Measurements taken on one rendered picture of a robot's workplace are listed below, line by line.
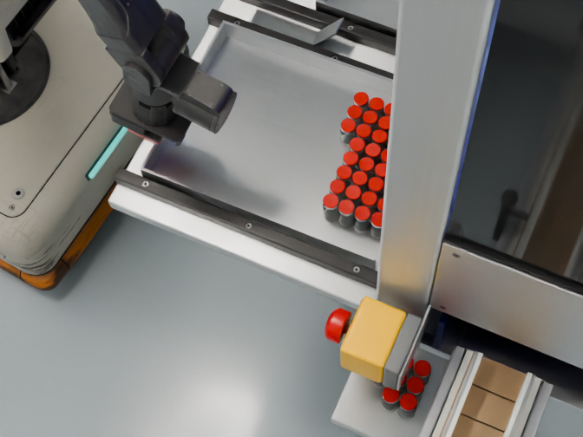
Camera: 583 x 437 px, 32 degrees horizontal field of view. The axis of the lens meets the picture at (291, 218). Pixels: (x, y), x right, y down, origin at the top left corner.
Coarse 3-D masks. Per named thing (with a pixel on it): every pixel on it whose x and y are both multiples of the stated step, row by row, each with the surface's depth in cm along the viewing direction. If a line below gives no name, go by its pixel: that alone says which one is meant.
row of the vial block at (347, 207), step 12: (384, 108) 139; (384, 120) 139; (384, 132) 138; (372, 144) 137; (384, 144) 138; (372, 156) 136; (360, 168) 136; (372, 168) 136; (360, 180) 135; (348, 192) 134; (360, 192) 134; (348, 204) 134; (360, 204) 136; (348, 216) 134
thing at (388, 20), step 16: (320, 0) 149; (336, 0) 153; (352, 0) 152; (368, 0) 152; (384, 0) 152; (336, 16) 150; (352, 16) 148; (368, 16) 151; (384, 16) 151; (384, 32) 148
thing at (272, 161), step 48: (240, 48) 150; (288, 48) 146; (240, 96) 147; (288, 96) 146; (336, 96) 146; (384, 96) 145; (192, 144) 144; (240, 144) 143; (288, 144) 143; (336, 144) 143; (192, 192) 138; (240, 192) 140; (288, 192) 140; (336, 240) 137
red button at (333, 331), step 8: (336, 312) 119; (344, 312) 119; (328, 320) 119; (336, 320) 118; (344, 320) 118; (328, 328) 118; (336, 328) 118; (344, 328) 119; (328, 336) 119; (336, 336) 118
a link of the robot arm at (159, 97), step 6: (138, 90) 124; (156, 90) 123; (162, 90) 123; (138, 96) 126; (144, 96) 125; (156, 96) 124; (162, 96) 124; (168, 96) 125; (144, 102) 126; (150, 102) 126; (156, 102) 126; (162, 102) 126
